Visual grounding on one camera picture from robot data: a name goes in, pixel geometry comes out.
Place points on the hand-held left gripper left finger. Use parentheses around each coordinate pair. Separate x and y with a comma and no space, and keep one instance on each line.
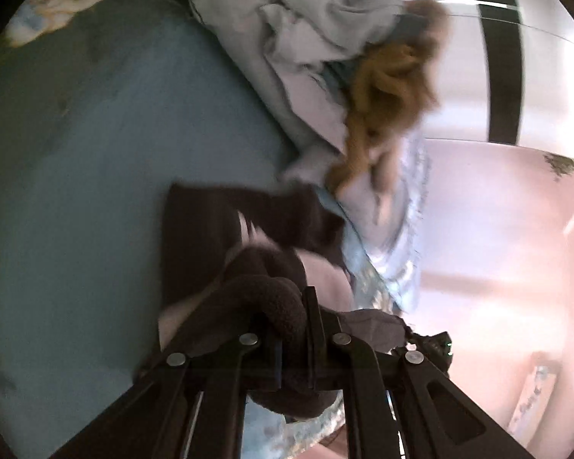
(263,354)

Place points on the light blue garment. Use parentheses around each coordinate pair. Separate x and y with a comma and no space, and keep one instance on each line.
(315,24)

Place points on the olive green garment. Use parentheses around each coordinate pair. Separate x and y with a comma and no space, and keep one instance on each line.
(387,91)

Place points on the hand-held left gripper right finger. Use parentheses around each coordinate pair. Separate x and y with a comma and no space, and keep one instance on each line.
(315,325)

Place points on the teal floral blanket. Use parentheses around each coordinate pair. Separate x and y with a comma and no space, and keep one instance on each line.
(76,177)

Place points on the green wall sticker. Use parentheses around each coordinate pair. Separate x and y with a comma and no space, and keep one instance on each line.
(562,165)

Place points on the white leaning board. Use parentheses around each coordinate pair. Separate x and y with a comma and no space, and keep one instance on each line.
(531,401)

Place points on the white wardrobe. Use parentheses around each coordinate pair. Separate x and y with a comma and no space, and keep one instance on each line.
(459,57)

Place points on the light grey clothes pile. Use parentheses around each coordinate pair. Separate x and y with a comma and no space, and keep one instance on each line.
(292,105)

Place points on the dark brown garment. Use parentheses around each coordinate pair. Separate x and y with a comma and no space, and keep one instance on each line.
(201,229)

